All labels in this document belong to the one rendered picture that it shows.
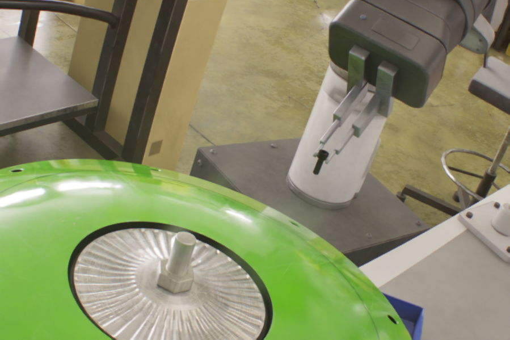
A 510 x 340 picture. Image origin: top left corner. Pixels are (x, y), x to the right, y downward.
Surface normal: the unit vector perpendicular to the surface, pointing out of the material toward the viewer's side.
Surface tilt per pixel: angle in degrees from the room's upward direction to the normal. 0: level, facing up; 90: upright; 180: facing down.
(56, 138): 0
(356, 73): 125
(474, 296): 0
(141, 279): 11
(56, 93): 0
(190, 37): 90
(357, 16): 35
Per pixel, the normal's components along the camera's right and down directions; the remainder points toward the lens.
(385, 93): -0.59, 0.70
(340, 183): 0.24, 0.54
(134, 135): -0.62, 0.22
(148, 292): 0.16, -0.78
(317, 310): 0.42, -0.80
